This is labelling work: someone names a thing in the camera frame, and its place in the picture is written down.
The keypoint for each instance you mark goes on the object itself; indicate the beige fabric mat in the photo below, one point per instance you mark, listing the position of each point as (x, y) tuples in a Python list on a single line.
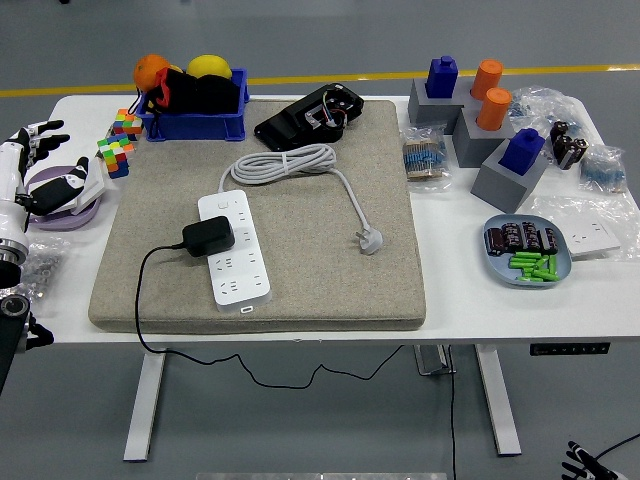
[(310, 280)]

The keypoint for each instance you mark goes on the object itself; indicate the black table control panel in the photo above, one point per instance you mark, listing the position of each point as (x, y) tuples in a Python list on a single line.
[(570, 349)]

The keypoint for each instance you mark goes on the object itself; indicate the white power strip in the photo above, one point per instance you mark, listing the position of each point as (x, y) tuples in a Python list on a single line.
[(242, 280)]

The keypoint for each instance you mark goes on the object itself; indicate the dark brown capacitor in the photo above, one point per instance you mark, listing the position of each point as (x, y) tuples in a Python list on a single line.
[(531, 235), (495, 241), (512, 235), (550, 241)]

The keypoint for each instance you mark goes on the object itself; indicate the blue plastic bin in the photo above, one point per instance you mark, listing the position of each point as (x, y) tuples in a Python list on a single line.
[(200, 127)]

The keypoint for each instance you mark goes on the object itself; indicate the blue square peg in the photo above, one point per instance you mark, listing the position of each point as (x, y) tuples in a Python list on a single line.
[(441, 77), (521, 152)]

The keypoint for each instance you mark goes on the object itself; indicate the plain black cloth pouch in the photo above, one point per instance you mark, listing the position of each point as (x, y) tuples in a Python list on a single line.
[(217, 95)]

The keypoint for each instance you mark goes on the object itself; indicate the twisted colourful puzzle cube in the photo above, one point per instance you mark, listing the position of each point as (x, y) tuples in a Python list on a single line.
[(114, 150)]

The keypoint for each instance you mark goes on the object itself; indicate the green battery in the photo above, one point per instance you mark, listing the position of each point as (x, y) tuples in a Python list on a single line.
[(527, 255), (546, 275), (531, 279), (521, 265), (553, 265), (542, 262), (527, 272), (522, 260)]

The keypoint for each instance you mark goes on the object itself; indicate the clear bag of blue parts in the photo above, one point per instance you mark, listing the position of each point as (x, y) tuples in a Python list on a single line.
[(602, 172), (540, 107)]

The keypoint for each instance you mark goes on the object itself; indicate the blue-grey plate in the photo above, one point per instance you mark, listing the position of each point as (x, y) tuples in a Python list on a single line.
[(495, 270)]

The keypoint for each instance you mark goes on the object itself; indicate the white wall switch panel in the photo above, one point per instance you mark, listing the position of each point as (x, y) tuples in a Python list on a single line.
[(97, 187)]

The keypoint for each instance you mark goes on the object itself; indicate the white wall socket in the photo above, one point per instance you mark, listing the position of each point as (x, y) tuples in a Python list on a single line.
[(590, 240)]

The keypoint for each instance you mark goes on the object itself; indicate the bag of black capacitors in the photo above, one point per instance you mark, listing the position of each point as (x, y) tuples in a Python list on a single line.
[(567, 147)]

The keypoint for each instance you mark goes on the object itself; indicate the small colourful puzzle cube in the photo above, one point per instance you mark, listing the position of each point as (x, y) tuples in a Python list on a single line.
[(126, 122)]

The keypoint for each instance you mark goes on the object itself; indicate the large clear plastic bag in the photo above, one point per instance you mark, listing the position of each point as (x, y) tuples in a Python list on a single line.
[(555, 207)]

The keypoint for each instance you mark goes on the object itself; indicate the white table leg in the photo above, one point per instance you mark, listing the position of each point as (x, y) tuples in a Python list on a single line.
[(495, 395), (145, 400)]

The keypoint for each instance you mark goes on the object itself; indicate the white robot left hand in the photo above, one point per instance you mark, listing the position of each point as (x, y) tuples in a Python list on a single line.
[(10, 190)]

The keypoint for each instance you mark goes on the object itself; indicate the clear bag of resistors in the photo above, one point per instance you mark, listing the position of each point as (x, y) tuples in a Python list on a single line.
[(425, 157)]

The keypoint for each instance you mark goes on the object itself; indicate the yellow lemon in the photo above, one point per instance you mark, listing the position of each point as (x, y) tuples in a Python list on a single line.
[(207, 65)]

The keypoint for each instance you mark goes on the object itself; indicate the orange fruit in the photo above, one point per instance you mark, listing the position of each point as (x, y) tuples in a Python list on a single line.
[(149, 70)]

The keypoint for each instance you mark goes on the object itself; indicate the grey block holder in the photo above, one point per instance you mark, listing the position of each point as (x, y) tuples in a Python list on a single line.
[(472, 147), (430, 112), (500, 190)]

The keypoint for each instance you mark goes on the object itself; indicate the orange cylinder peg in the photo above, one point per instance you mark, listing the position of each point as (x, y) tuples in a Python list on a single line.
[(494, 110), (486, 80)]

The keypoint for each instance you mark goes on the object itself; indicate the black plug adapter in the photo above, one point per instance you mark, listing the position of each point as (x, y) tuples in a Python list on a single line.
[(207, 236)]

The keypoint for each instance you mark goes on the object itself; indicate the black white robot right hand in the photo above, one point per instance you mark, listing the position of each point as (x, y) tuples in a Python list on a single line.
[(587, 454)]

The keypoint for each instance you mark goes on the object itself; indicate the black pouch with red trim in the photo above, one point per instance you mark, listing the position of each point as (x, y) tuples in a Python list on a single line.
[(175, 92)]

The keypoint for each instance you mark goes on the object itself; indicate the metal bracket under table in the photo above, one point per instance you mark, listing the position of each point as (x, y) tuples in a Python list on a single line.
[(430, 360)]

